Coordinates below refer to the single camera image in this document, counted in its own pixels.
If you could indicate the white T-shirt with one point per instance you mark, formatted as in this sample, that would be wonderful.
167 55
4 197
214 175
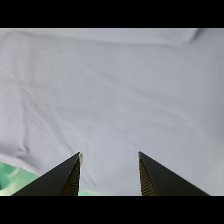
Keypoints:
113 100

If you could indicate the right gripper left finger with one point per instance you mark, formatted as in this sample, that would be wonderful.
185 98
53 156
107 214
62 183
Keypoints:
61 180

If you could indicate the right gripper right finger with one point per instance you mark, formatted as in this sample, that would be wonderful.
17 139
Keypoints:
160 181

